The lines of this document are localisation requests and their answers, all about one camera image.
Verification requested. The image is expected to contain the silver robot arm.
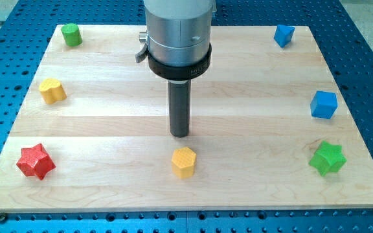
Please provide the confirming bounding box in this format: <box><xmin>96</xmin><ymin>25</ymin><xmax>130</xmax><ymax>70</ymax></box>
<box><xmin>135</xmin><ymin>0</ymin><xmax>215</xmax><ymax>84</ymax></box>

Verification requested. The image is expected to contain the yellow hexagon block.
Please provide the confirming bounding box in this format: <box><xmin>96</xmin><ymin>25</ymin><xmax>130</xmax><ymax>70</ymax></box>
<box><xmin>171</xmin><ymin>147</ymin><xmax>197</xmax><ymax>179</ymax></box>

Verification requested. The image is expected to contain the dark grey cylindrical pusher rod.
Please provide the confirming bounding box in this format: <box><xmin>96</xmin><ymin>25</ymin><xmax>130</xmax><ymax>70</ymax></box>
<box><xmin>168</xmin><ymin>81</ymin><xmax>191</xmax><ymax>138</ymax></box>

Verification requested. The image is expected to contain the wooden board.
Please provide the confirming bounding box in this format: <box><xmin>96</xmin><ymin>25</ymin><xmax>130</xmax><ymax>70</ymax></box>
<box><xmin>0</xmin><ymin>25</ymin><xmax>373</xmax><ymax>213</ymax></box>

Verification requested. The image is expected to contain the blue triangle block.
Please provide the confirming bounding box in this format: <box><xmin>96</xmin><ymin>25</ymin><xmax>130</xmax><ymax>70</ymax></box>
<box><xmin>273</xmin><ymin>25</ymin><xmax>295</xmax><ymax>48</ymax></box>

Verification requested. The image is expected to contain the blue cube block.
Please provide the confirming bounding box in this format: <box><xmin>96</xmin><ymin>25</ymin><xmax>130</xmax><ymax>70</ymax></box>
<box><xmin>310</xmin><ymin>91</ymin><xmax>338</xmax><ymax>119</ymax></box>

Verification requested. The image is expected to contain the yellow heart block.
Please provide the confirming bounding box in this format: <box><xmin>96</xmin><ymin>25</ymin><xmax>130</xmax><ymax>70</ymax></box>
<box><xmin>39</xmin><ymin>78</ymin><xmax>67</xmax><ymax>104</ymax></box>

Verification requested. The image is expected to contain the green cylinder block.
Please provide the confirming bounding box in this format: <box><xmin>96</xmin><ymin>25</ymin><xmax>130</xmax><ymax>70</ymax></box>
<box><xmin>61</xmin><ymin>23</ymin><xmax>82</xmax><ymax>47</ymax></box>

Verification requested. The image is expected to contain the green star block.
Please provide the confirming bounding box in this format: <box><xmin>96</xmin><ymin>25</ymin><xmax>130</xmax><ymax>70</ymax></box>
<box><xmin>309</xmin><ymin>140</ymin><xmax>347</xmax><ymax>176</ymax></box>

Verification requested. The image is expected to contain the red star block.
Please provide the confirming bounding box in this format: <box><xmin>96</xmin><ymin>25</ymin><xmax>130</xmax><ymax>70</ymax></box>
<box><xmin>16</xmin><ymin>143</ymin><xmax>56</xmax><ymax>180</ymax></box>

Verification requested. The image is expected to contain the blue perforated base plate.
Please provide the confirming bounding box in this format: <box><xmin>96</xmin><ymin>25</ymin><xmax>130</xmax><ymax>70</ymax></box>
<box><xmin>0</xmin><ymin>0</ymin><xmax>373</xmax><ymax>232</ymax></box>

